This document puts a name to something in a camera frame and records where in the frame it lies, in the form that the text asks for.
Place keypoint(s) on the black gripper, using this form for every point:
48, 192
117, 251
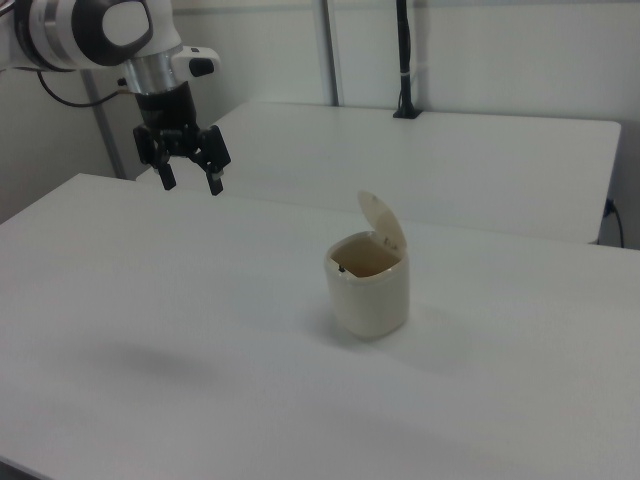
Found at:
165, 107

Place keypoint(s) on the cream trash bin lid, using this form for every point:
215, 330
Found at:
382, 215

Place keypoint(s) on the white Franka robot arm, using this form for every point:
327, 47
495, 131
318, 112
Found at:
55, 35

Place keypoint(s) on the cream plastic trash bin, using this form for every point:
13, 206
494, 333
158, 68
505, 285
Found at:
367, 300

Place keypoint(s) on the black pole with clamp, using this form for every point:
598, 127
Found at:
406, 60

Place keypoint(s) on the grey metal frame post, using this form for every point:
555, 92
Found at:
102, 125

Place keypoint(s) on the grey wall profile strip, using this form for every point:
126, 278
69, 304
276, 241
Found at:
331, 50

